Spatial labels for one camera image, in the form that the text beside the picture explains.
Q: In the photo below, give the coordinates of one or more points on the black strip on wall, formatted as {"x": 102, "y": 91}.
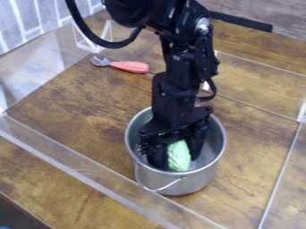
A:
{"x": 257, "y": 25}

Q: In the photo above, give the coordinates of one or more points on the clear acrylic enclosure panel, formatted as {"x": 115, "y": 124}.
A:
{"x": 71, "y": 192}

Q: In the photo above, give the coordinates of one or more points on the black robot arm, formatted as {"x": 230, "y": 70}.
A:
{"x": 182, "y": 24}

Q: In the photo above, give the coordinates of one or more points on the green bumpy toy vegetable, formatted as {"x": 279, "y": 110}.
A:
{"x": 178, "y": 156}

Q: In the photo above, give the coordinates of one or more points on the silver metal pot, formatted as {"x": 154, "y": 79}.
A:
{"x": 167, "y": 182}

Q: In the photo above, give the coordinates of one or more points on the red handled metal spoon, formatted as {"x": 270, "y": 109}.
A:
{"x": 126, "y": 66}

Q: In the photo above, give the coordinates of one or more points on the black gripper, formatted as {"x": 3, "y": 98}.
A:
{"x": 178, "y": 119}

